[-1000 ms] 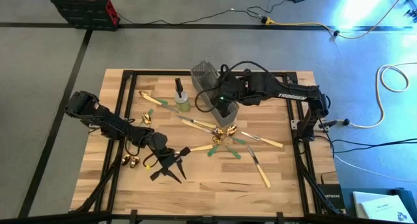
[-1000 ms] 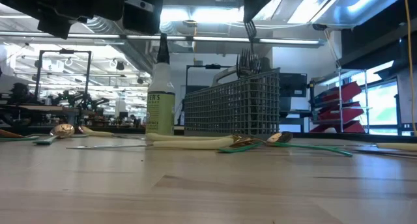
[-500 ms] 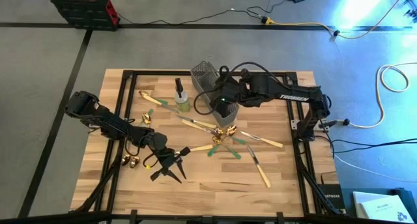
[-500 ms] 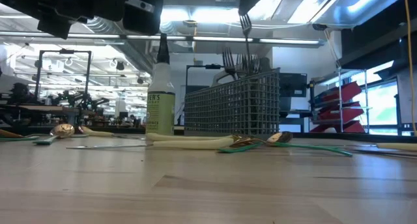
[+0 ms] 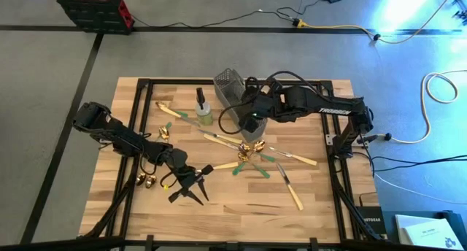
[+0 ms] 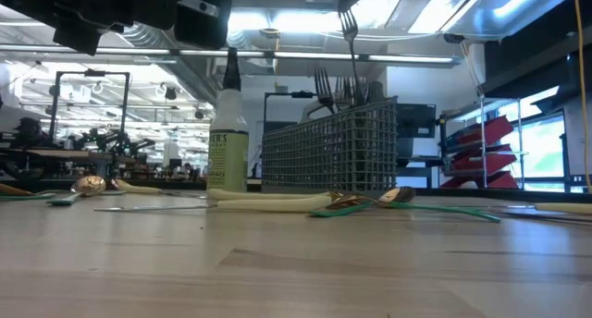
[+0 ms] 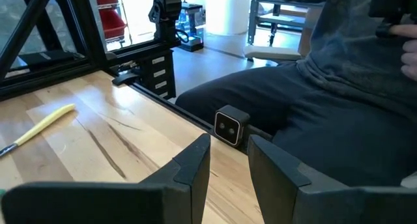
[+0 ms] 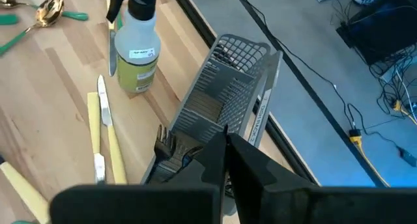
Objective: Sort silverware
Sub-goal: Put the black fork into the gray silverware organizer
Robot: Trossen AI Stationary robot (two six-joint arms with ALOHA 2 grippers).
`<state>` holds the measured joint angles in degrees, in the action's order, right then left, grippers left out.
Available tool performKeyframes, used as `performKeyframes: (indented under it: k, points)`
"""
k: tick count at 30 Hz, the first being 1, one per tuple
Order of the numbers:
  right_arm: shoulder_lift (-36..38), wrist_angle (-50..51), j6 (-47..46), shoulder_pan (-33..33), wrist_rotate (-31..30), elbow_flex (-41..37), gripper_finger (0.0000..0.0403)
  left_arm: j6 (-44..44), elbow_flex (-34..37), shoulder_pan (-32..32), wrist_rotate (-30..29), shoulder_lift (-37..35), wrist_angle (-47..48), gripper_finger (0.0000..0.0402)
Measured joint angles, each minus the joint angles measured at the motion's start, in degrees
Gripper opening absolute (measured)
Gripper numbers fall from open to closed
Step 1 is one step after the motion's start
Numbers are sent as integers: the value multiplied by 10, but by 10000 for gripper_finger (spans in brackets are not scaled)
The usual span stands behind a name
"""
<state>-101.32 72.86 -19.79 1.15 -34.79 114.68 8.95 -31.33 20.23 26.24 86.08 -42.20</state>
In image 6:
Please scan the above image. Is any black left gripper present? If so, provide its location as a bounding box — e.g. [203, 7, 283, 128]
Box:
[173, 0, 235, 51]

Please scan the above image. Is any green spray bottle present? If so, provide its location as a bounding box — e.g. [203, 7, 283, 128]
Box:
[206, 47, 251, 193]

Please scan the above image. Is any grey mesh cutlery basket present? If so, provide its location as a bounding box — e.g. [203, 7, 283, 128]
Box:
[261, 94, 400, 195]

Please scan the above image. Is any long ceiling light tube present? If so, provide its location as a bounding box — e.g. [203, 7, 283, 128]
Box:
[0, 43, 459, 65]

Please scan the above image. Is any black monitor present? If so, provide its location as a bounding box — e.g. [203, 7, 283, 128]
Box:
[396, 103, 438, 140]

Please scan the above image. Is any metal shelf rack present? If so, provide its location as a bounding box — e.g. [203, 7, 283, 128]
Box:
[437, 95, 531, 190]

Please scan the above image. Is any distant work table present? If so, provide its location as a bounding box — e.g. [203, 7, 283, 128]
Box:
[0, 146, 135, 180]

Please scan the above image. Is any red storage bin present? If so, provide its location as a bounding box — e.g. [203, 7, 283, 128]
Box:
[439, 169, 520, 190]
[455, 115, 515, 147]
[455, 144, 518, 172]

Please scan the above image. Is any black stand frame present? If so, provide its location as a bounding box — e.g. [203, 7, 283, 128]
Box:
[263, 90, 316, 134]

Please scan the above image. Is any large silver ceiling duct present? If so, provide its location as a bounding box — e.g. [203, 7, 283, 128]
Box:
[406, 0, 579, 38]

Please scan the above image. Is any yellow extension cord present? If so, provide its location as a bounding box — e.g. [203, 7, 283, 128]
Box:
[572, 0, 592, 192]

